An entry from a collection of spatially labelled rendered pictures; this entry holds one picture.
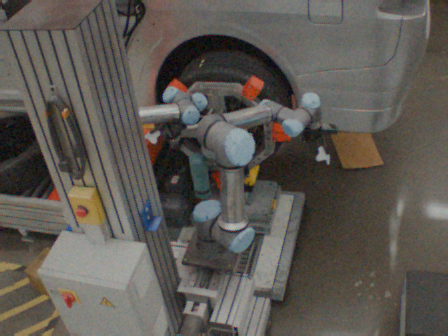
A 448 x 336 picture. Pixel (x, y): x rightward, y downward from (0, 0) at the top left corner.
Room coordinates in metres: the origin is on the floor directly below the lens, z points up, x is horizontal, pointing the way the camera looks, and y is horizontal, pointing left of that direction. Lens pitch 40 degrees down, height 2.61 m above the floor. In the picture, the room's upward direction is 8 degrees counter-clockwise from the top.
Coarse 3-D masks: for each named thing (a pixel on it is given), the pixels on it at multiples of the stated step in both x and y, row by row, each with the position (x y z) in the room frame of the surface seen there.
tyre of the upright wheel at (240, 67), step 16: (192, 64) 2.69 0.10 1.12; (208, 64) 2.58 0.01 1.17; (224, 64) 2.55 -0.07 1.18; (240, 64) 2.55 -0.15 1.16; (256, 64) 2.58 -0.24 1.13; (192, 80) 2.55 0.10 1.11; (208, 80) 2.52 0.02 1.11; (224, 80) 2.49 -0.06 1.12; (240, 80) 2.46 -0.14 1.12; (272, 80) 2.52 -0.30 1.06; (272, 96) 2.42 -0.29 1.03; (288, 96) 2.56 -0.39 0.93
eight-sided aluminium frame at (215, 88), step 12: (204, 84) 2.48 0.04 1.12; (216, 84) 2.46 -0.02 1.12; (228, 84) 2.44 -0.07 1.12; (240, 84) 2.44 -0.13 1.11; (240, 96) 2.38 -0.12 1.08; (264, 132) 2.35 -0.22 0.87; (192, 144) 2.53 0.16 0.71; (252, 156) 2.42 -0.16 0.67; (264, 156) 2.35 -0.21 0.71; (216, 168) 2.44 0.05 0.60
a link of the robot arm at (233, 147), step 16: (208, 128) 1.63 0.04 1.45; (224, 128) 1.60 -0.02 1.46; (240, 128) 1.60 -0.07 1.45; (208, 144) 1.59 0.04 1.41; (224, 144) 1.55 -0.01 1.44; (240, 144) 1.54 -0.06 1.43; (224, 160) 1.54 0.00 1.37; (240, 160) 1.52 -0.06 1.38; (224, 176) 1.55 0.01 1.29; (240, 176) 1.55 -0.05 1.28; (224, 192) 1.55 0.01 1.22; (240, 192) 1.55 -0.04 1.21; (224, 208) 1.55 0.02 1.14; (240, 208) 1.54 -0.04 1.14; (224, 224) 1.53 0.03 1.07; (240, 224) 1.53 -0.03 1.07; (224, 240) 1.52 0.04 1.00; (240, 240) 1.49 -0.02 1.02
